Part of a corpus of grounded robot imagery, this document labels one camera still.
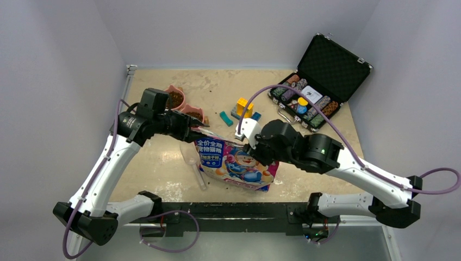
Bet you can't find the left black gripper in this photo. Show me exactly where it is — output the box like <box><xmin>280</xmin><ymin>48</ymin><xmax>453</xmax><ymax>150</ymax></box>
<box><xmin>153</xmin><ymin>109</ymin><xmax>208</xmax><ymax>142</ymax></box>

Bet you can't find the clear plastic scoop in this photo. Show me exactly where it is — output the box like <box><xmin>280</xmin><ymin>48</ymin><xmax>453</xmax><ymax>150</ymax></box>
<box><xmin>179</xmin><ymin>142</ymin><xmax>207</xmax><ymax>190</ymax></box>

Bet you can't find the colourful pet food bag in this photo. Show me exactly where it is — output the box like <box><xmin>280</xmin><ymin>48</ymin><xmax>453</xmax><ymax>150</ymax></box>
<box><xmin>194</xmin><ymin>136</ymin><xmax>279</xmax><ymax>191</ymax></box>

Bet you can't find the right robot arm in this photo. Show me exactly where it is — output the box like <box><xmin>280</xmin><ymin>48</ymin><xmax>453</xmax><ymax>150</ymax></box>
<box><xmin>235</xmin><ymin>119</ymin><xmax>422</xmax><ymax>228</ymax></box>

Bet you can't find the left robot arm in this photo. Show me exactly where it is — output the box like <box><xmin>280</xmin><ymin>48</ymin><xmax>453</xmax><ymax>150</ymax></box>
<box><xmin>53</xmin><ymin>88</ymin><xmax>204</xmax><ymax>248</ymax></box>

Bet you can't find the near pink pet bowl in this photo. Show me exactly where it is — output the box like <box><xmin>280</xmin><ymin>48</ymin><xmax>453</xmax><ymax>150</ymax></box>
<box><xmin>180</xmin><ymin>104</ymin><xmax>209</xmax><ymax>125</ymax></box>

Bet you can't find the pink pet bowl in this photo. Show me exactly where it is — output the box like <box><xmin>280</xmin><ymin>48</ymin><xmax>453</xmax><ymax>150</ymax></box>
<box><xmin>165</xmin><ymin>85</ymin><xmax>186</xmax><ymax>110</ymax></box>
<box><xmin>180</xmin><ymin>104</ymin><xmax>209</xmax><ymax>125</ymax></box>

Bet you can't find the far pink pet bowl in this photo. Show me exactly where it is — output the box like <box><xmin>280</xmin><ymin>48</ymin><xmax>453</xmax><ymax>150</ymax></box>
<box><xmin>165</xmin><ymin>85</ymin><xmax>186</xmax><ymax>110</ymax></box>

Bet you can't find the teal toy brick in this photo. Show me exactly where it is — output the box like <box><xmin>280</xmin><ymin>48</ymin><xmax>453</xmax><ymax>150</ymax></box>
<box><xmin>219</xmin><ymin>111</ymin><xmax>233</xmax><ymax>127</ymax></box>

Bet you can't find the grey blue toy brick base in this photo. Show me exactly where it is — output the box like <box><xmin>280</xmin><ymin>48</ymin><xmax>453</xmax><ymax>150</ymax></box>
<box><xmin>230</xmin><ymin>107</ymin><xmax>261</xmax><ymax>121</ymax></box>

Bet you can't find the yellow toy brick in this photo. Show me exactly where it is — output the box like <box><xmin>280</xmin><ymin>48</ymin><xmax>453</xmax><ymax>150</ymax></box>
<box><xmin>236</xmin><ymin>97</ymin><xmax>254</xmax><ymax>118</ymax></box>

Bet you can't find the black poker chip case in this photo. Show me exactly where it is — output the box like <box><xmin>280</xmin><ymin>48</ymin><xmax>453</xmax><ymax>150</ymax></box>
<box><xmin>267</xmin><ymin>33</ymin><xmax>373</xmax><ymax>133</ymax></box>

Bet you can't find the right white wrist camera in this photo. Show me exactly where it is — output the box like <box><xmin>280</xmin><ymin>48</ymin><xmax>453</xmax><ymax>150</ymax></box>
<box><xmin>234</xmin><ymin>118</ymin><xmax>261</xmax><ymax>149</ymax></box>

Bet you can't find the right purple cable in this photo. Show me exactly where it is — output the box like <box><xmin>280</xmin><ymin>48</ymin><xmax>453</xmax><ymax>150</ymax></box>
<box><xmin>236</xmin><ymin>85</ymin><xmax>461</xmax><ymax>196</ymax></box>

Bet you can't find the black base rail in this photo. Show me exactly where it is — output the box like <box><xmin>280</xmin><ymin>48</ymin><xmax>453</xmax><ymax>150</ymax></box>
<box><xmin>90</xmin><ymin>191</ymin><xmax>341</xmax><ymax>239</ymax></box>

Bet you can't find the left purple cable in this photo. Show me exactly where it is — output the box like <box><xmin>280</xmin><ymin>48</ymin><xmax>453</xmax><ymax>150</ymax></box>
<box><xmin>63</xmin><ymin>99</ymin><xmax>131</xmax><ymax>260</ymax></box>

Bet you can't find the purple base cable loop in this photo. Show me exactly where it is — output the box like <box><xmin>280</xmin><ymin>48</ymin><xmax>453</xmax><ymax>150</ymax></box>
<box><xmin>139</xmin><ymin>208</ymin><xmax>201</xmax><ymax>253</ymax></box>

